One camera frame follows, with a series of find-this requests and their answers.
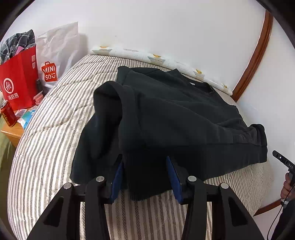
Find black sweater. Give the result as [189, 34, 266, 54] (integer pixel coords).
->
[70, 66, 268, 200]

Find person's right hand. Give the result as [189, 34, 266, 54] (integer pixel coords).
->
[280, 172, 294, 200]

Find wooden nightstand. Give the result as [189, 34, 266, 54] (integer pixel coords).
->
[1, 114, 24, 147]

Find small packets on nightstand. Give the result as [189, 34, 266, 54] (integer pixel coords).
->
[15, 105, 37, 129]

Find red drink can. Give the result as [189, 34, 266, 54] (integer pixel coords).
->
[1, 100, 17, 127]

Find dark bottle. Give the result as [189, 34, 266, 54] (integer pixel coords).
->
[36, 79, 43, 93]

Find red paper shopping bag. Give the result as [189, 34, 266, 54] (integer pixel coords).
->
[0, 47, 39, 111]

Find white Miniso plastic bag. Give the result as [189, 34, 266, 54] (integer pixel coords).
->
[36, 22, 79, 89]

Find plaid dark cloth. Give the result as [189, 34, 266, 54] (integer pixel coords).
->
[1, 30, 36, 64]

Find white patterned pillow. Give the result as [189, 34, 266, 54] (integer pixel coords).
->
[90, 47, 232, 96]

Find black cable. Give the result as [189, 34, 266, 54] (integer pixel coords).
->
[266, 184, 295, 240]

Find wooden door frame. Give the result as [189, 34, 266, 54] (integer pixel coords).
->
[232, 10, 273, 102]

